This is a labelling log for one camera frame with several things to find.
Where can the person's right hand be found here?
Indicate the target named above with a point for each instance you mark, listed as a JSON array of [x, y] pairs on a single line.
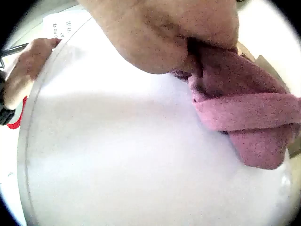
[[150, 30]]

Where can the black wrist band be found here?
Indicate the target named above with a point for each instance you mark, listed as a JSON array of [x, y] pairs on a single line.
[[5, 113]]

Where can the person's left hand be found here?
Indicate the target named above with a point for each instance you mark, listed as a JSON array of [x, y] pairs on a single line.
[[25, 68]]

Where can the white printed paper sheet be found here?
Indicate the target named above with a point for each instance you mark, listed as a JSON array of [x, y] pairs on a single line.
[[63, 26]]

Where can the red curved object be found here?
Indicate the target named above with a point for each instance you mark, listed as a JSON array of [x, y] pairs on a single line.
[[17, 117]]

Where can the large white round plate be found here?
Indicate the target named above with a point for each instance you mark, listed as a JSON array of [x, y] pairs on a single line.
[[122, 141]]

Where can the pink terry cloth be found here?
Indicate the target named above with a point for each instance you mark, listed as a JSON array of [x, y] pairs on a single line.
[[239, 98]]

